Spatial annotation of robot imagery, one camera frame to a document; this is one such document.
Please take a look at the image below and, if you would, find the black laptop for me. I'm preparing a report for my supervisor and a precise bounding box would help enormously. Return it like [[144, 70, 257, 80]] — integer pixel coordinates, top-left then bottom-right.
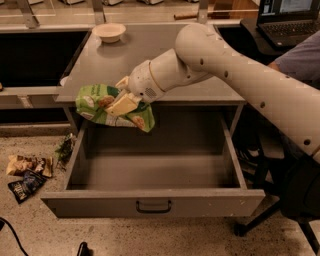
[[256, 0, 320, 48]]

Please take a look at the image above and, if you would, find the green rice chip bag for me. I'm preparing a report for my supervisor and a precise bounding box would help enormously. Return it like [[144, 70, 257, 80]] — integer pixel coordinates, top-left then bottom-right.
[[75, 84, 155, 132]]

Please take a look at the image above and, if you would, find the white bowl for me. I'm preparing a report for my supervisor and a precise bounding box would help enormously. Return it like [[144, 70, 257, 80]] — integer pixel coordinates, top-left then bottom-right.
[[92, 23, 126, 43]]

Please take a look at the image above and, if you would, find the black drawer handle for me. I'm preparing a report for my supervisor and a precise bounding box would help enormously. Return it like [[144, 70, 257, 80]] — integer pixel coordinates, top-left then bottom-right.
[[136, 200, 172, 214]]

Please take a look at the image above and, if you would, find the grey cabinet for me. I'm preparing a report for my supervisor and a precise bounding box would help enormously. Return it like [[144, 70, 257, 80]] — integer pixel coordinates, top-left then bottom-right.
[[56, 24, 245, 135]]

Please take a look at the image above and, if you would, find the dark blue snack bag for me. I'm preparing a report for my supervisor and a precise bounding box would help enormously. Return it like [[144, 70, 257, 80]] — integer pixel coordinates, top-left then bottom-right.
[[8, 171, 47, 204]]

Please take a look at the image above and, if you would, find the tan snack bag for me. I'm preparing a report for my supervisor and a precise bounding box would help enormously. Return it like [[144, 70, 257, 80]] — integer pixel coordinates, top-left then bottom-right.
[[6, 155, 53, 178]]

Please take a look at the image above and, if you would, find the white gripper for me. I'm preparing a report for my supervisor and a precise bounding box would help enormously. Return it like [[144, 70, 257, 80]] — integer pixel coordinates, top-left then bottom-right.
[[106, 60, 164, 116]]

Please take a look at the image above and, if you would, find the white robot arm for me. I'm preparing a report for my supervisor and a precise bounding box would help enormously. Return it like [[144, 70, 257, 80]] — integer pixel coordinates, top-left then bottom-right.
[[116, 24, 320, 162]]

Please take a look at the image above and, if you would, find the black object on floor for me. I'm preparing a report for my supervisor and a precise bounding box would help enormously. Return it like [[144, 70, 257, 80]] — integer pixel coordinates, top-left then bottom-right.
[[77, 242, 90, 256]]

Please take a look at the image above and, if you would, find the dark green snack bag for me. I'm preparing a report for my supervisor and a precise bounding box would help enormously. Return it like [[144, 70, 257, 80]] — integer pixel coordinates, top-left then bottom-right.
[[55, 133, 76, 170]]

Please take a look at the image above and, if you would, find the wooden stick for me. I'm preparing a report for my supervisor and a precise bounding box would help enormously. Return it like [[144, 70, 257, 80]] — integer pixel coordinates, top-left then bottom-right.
[[173, 13, 198, 20]]

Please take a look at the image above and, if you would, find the black floor cable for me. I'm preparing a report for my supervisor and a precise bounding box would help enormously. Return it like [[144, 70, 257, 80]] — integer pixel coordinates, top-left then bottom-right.
[[0, 216, 30, 256]]

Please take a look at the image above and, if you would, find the person in blue shirt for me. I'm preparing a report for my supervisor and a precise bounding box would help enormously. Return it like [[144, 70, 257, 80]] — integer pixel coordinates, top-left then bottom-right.
[[269, 31, 320, 89]]

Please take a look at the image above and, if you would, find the grey open top drawer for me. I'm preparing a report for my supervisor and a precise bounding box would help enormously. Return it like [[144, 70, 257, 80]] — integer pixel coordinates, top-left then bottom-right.
[[41, 117, 265, 218]]

